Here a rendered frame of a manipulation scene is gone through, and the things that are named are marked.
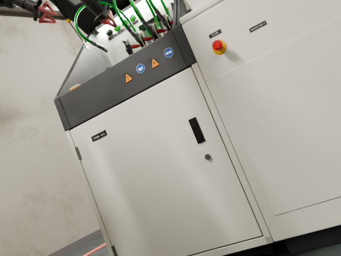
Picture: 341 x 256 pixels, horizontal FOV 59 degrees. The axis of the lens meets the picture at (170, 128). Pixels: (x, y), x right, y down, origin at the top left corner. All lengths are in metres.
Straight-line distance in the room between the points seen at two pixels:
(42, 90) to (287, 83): 3.19
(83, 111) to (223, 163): 0.66
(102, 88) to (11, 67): 2.63
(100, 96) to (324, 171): 0.93
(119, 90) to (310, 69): 0.74
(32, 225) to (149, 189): 2.28
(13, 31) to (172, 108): 3.21
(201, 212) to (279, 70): 0.60
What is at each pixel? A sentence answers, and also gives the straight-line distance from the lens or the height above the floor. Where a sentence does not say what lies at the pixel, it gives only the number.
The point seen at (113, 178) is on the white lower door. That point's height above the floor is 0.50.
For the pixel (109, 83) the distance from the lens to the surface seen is 1.35.
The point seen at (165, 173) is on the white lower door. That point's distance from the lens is 1.24.
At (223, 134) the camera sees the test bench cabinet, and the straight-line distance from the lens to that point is 1.15.
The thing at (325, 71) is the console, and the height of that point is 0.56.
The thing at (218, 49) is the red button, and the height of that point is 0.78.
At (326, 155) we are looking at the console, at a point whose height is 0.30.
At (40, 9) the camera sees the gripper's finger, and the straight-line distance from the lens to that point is 1.65.
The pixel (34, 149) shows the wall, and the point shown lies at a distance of 3.59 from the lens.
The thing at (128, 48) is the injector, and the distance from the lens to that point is 1.61.
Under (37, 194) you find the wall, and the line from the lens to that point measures 3.49.
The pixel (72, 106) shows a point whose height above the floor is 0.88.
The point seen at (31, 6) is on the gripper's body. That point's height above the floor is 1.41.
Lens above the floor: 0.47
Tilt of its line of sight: 6 degrees up
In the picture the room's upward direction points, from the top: 22 degrees counter-clockwise
